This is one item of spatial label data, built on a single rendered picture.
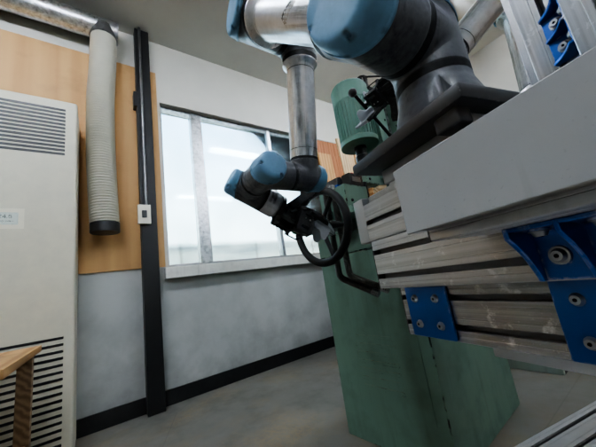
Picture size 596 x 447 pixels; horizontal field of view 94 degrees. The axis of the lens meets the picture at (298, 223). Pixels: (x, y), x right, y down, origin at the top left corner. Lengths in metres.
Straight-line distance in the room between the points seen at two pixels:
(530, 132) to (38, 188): 1.90
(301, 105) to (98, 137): 1.59
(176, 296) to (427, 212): 1.97
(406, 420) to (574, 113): 1.08
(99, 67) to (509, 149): 2.39
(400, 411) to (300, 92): 1.07
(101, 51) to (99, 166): 0.83
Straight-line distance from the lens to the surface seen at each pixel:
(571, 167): 0.23
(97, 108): 2.28
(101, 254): 2.10
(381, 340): 1.13
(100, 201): 2.01
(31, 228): 1.86
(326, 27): 0.46
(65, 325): 1.80
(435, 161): 0.28
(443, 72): 0.51
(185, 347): 2.17
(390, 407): 1.22
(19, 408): 1.67
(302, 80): 0.82
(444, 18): 0.55
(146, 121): 2.40
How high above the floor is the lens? 0.63
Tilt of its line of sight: 12 degrees up
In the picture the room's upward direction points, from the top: 9 degrees counter-clockwise
